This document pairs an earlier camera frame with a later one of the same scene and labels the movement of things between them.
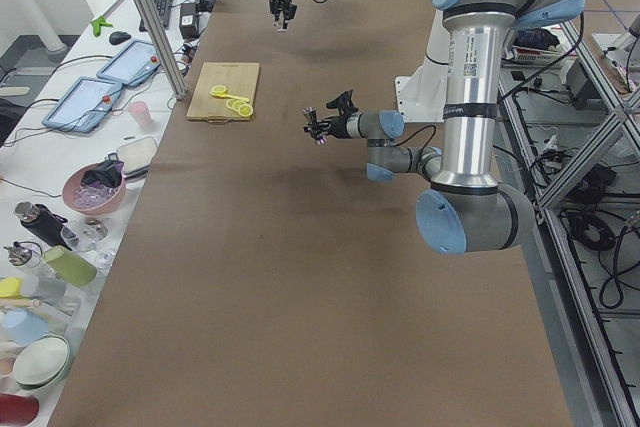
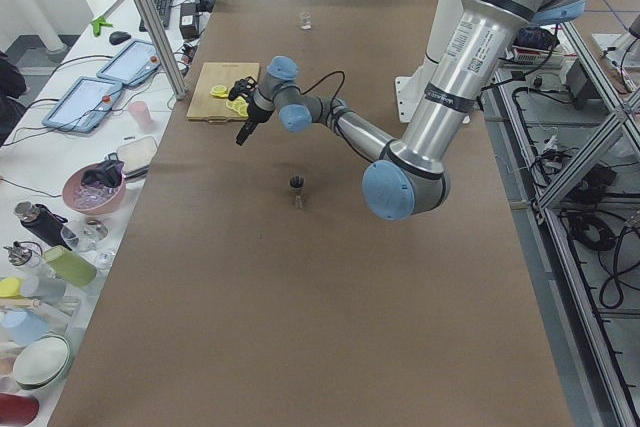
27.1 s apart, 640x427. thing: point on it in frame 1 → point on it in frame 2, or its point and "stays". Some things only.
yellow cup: (10, 288) stays
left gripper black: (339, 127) → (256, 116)
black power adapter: (188, 20) stays
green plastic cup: (70, 266) stays
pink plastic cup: (140, 111) stays
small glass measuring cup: (278, 22) → (305, 20)
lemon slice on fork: (218, 91) stays
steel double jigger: (313, 126) → (297, 184)
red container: (18, 411) stays
